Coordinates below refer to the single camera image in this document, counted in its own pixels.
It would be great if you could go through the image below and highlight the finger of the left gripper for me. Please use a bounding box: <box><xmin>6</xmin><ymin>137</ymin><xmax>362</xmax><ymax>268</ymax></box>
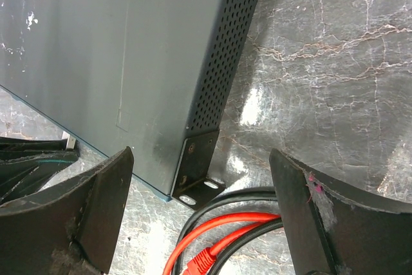
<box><xmin>1</xmin><ymin>137</ymin><xmax>79</xmax><ymax>204</ymax></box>

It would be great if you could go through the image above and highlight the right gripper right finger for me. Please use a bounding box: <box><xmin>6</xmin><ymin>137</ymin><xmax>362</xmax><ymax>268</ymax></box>
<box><xmin>270</xmin><ymin>149</ymin><xmax>411</xmax><ymax>274</ymax></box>

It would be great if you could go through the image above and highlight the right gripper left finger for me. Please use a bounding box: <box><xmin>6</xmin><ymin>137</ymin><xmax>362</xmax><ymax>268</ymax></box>
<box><xmin>1</xmin><ymin>147</ymin><xmax>134</xmax><ymax>274</ymax></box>

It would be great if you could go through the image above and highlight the dark grey network switch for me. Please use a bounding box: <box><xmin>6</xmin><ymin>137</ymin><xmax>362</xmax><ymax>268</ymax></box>
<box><xmin>1</xmin><ymin>0</ymin><xmax>258</xmax><ymax>210</ymax></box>

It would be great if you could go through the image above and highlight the black ethernet cable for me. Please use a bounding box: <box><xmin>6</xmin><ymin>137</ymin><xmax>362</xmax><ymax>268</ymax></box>
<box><xmin>170</xmin><ymin>189</ymin><xmax>284</xmax><ymax>275</ymax></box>

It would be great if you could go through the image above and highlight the red ethernet cable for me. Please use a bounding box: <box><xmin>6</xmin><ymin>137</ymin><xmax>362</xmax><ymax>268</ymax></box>
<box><xmin>162</xmin><ymin>211</ymin><xmax>283</xmax><ymax>275</ymax></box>

